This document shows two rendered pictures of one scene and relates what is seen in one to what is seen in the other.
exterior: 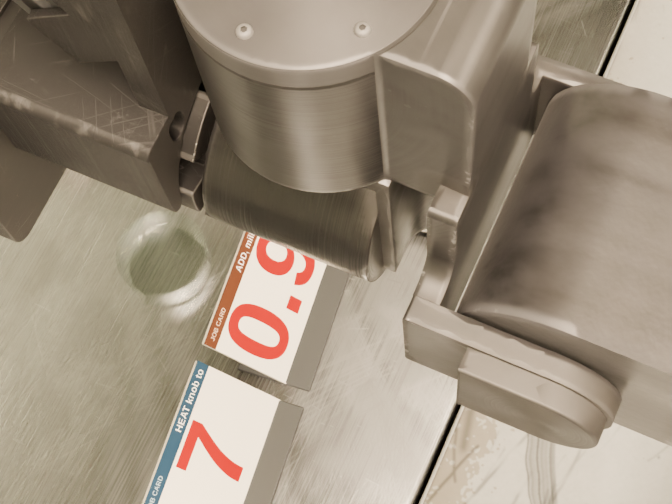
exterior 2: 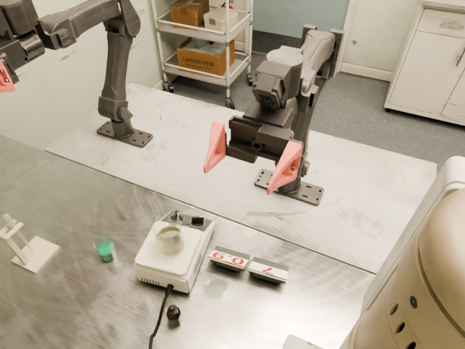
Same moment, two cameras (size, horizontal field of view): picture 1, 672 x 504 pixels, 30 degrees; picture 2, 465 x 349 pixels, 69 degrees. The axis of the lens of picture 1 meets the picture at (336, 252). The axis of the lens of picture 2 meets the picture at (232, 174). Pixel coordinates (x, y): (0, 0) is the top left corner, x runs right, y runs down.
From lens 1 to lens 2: 56 cm
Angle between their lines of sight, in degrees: 51
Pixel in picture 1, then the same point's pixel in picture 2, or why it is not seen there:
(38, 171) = (279, 152)
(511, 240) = not seen: hidden behind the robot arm
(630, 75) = (178, 194)
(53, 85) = (281, 117)
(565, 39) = (167, 205)
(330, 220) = (294, 103)
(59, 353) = (240, 316)
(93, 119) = (288, 113)
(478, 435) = (258, 224)
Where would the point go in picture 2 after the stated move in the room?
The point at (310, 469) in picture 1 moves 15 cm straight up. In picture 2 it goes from (268, 255) to (272, 219)
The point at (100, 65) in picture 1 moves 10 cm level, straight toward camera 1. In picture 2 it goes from (278, 113) to (330, 97)
